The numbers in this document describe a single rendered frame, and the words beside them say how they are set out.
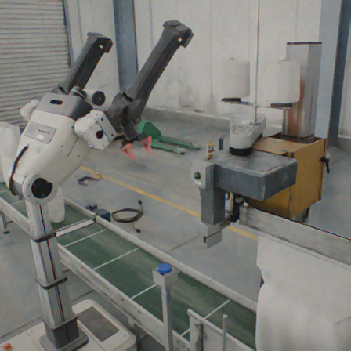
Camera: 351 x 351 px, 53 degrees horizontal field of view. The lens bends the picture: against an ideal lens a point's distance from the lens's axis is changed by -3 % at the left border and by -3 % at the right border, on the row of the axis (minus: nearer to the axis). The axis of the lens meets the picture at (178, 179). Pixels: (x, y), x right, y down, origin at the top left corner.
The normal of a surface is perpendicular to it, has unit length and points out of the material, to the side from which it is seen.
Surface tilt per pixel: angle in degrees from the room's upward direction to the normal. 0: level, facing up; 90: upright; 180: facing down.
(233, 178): 90
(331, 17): 90
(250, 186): 90
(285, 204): 90
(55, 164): 115
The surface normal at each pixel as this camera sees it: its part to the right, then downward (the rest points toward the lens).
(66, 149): 0.69, 0.23
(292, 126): -0.72, 0.26
